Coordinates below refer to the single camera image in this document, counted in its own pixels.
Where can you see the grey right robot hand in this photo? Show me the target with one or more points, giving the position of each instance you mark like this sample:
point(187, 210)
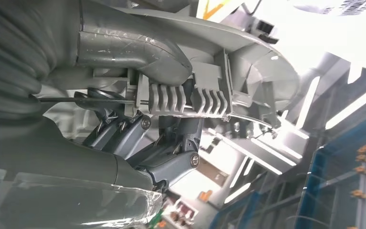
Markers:
point(60, 164)

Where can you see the blue metal shelf rack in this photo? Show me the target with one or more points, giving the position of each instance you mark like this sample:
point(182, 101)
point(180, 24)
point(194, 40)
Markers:
point(328, 189)

